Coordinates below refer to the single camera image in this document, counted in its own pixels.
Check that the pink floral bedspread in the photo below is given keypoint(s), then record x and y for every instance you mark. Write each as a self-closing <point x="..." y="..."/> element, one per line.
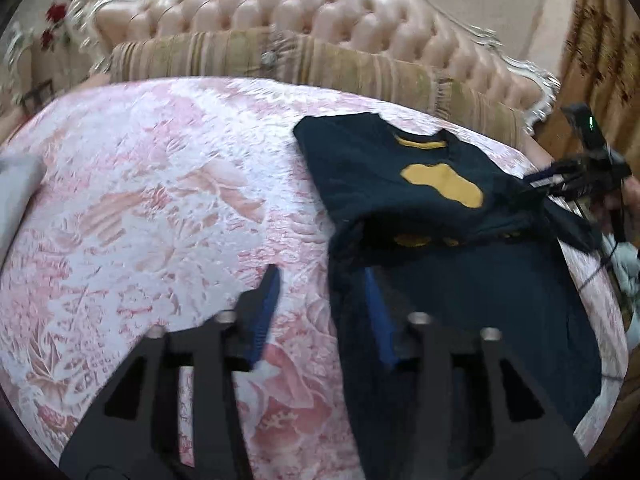
<point x="150" y="210"/>

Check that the red roses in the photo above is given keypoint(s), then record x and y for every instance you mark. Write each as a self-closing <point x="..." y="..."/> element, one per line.
<point x="55" y="12"/>

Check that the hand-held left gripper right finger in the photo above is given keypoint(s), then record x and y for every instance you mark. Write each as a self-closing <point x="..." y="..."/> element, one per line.
<point x="377" y="320"/>

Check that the pink tufted leather sofa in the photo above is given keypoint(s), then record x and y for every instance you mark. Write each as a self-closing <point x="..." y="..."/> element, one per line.
<point x="300" y="5"/>

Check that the navy sweater with yellow print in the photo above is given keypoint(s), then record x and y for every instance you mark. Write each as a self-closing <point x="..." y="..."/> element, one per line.
<point x="450" y="270"/>

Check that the golden curtain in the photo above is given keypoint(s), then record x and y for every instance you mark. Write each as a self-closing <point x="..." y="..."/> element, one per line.
<point x="600" y="60"/>

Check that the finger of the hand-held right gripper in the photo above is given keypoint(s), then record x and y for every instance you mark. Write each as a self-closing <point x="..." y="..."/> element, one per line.
<point x="575" y="165"/>
<point x="575" y="185"/>

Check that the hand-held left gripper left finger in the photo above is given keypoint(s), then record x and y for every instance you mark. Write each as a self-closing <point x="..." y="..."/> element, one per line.
<point x="265" y="310"/>

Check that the small dark tray table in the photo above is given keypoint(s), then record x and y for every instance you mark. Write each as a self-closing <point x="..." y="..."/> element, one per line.
<point x="37" y="91"/>

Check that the striped bolster pillow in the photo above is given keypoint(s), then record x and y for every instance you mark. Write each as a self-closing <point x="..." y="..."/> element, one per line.
<point x="375" y="75"/>
<point x="190" y="57"/>

